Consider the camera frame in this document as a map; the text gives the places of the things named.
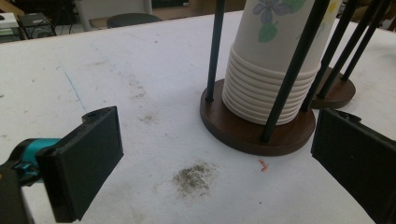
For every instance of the white foam mat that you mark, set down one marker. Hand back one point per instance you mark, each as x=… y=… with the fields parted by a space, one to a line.
x=155 y=77

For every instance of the white power supply unit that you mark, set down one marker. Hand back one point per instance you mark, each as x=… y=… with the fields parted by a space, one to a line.
x=7 y=21

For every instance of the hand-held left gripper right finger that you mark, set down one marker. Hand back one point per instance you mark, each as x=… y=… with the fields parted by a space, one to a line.
x=355 y=165

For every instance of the brown cup holder black rods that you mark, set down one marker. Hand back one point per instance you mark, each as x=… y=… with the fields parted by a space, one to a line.
x=339 y=91
x=243 y=133

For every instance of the black round stool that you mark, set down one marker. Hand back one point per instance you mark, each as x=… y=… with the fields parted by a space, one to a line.
x=132 y=19

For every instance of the black computer tower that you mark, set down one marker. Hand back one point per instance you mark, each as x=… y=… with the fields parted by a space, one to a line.
x=35 y=21

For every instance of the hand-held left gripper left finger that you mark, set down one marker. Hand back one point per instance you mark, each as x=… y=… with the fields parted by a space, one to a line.
x=77 y=165

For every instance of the stack of paper cups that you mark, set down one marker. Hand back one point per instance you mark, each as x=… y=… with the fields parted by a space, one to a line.
x=264 y=77

